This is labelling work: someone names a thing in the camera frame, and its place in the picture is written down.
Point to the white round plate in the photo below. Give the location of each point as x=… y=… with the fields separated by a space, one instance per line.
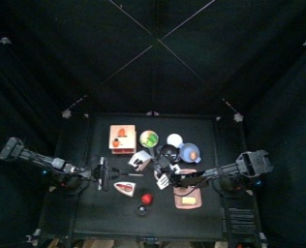
x=174 y=139

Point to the green toy vegetable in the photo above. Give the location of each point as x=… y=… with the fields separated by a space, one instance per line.
x=152 y=139

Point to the small black round toy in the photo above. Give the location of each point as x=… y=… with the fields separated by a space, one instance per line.
x=142 y=209

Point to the yellow toy butter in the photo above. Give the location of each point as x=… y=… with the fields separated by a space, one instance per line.
x=189 y=200

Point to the blue toy bowl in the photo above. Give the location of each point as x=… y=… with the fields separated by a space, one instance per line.
x=190 y=152

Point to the orange and white toy box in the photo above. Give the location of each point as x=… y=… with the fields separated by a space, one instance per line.
x=122 y=139

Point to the triangular toy sandwich slice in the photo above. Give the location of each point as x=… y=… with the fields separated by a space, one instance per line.
x=125 y=188

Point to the pink cutting board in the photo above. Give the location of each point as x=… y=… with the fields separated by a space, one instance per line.
x=188 y=193

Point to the red toy tomato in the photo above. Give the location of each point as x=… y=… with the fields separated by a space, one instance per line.
x=148 y=198

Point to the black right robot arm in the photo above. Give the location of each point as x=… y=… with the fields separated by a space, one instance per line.
x=242 y=166

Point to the black toy kettle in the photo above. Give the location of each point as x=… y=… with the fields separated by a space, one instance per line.
x=168 y=153

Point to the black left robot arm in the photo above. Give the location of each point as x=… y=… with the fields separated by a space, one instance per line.
x=36 y=157

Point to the white cube box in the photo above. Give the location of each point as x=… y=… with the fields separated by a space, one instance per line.
x=140 y=160

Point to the orange toy egg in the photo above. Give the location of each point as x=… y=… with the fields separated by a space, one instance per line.
x=194 y=156

